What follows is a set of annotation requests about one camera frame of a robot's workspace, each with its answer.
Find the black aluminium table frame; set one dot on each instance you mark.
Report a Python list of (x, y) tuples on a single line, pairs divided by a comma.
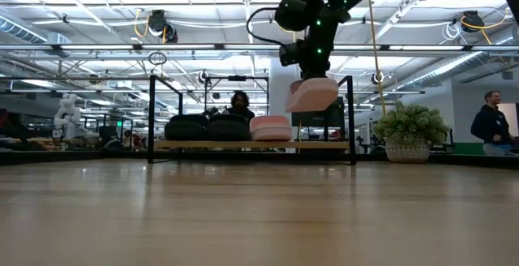
[(81, 157)]

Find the black slide sandal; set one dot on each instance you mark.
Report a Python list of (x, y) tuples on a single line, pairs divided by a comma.
[(229, 131), (186, 130)]

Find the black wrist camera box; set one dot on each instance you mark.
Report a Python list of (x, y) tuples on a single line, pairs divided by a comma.
[(290, 54)]

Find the pink slide sandal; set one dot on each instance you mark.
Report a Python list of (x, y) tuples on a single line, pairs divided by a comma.
[(312, 95), (271, 130)]

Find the seated person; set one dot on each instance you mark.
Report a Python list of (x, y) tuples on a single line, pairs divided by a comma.
[(240, 104)]

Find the standing person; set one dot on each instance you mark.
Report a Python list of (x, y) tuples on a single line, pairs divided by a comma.
[(490, 128)]

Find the wooden shelf with black frame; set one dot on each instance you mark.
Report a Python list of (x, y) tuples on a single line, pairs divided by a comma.
[(251, 144)]

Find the white humanoid robot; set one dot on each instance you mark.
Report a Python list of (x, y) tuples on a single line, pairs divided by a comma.
[(67, 116)]

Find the green potted plant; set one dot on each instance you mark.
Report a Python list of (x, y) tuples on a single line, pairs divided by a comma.
[(409, 128)]

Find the background wooden table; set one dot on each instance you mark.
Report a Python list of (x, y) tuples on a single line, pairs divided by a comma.
[(40, 141)]

